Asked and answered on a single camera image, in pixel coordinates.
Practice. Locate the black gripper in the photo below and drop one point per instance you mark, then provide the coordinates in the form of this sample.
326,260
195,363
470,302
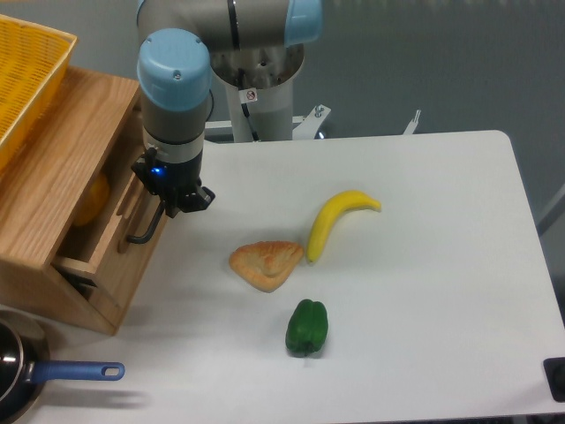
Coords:
177,185

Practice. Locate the wooden top drawer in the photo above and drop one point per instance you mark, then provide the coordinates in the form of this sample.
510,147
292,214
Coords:
98,260

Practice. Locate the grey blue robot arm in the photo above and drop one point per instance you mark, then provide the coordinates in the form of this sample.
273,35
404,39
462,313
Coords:
255,48

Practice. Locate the wooden drawer cabinet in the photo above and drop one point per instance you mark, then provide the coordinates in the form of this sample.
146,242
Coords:
93,122

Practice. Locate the yellow bell pepper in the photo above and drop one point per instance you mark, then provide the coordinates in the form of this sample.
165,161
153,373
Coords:
95,201

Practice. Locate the toy croissant pastry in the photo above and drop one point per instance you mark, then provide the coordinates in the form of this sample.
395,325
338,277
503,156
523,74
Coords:
266,265

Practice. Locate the yellow banana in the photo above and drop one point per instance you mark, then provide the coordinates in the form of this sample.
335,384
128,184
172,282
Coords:
332,210

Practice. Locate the green bell pepper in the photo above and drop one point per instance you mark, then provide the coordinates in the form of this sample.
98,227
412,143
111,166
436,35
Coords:
307,328

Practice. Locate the yellow plastic basket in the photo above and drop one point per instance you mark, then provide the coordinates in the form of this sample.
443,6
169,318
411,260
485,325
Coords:
34,60

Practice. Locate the black corner device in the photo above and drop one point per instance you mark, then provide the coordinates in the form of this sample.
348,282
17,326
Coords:
554,370

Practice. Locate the black pan blue handle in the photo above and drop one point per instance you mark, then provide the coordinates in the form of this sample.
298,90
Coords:
26,365

